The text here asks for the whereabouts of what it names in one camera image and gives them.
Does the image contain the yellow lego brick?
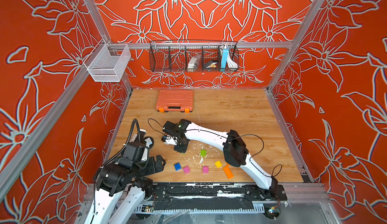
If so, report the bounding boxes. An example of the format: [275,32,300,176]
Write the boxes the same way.
[214,160,222,168]

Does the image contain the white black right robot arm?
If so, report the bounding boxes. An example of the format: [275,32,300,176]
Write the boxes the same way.
[162,119,278,196]

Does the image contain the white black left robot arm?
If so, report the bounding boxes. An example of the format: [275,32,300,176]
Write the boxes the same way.
[85,119,166,224]

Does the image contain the blue lego brick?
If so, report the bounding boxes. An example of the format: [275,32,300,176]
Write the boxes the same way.
[174,163,181,171]

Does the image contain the pink lego brick left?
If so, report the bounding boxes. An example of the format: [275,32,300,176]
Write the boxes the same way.
[183,166,190,174]

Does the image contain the pink lego brick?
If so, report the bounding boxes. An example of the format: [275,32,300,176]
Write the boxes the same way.
[183,166,190,174]
[202,166,209,174]

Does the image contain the pink lego brick right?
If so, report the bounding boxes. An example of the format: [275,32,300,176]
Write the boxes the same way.
[202,166,209,174]

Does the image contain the long orange lego brick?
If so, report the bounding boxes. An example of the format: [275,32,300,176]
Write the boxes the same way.
[223,165,234,179]

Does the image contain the orange plastic tool case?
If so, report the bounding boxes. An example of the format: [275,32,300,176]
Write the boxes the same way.
[155,89,193,113]

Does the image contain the clear plastic bag in basket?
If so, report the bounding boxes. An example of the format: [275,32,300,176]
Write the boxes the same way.
[187,55,201,72]

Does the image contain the black small item in basket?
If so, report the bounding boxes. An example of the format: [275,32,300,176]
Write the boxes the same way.
[203,60,218,70]

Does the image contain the black wire wall basket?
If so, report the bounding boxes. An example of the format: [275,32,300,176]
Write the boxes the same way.
[149,40,240,73]

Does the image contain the white cables in basket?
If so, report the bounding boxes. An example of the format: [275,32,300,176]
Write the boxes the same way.
[227,52,239,72]

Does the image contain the white wire wall basket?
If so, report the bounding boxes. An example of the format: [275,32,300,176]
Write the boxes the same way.
[85,44,132,82]

